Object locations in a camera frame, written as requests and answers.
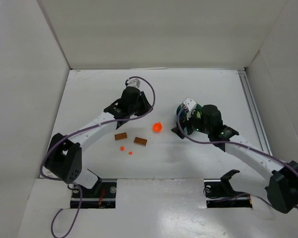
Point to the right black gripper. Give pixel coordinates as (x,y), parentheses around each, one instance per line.
(183,119)

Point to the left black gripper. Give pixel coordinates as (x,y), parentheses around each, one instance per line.
(144,103)

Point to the orange cone lego piece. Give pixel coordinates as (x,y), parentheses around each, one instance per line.
(157,127)

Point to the brown lego plate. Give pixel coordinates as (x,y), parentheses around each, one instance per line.
(140,141)
(120,136)

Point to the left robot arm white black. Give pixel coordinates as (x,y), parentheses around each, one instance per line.
(64,156)

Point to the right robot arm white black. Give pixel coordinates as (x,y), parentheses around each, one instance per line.
(279,187)

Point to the teal round divided container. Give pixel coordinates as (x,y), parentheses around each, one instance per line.
(196,115)

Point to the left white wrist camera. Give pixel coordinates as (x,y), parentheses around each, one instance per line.
(134,82)

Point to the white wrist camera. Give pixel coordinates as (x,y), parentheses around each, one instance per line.
(134,82)
(188,106)

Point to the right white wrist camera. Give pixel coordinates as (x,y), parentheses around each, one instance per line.
(188,106)

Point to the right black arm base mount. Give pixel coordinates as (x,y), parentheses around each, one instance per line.
(220,194)

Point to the aluminium rail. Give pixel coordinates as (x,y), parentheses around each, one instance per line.
(260,131)

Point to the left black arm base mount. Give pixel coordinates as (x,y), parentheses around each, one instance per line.
(99,191)

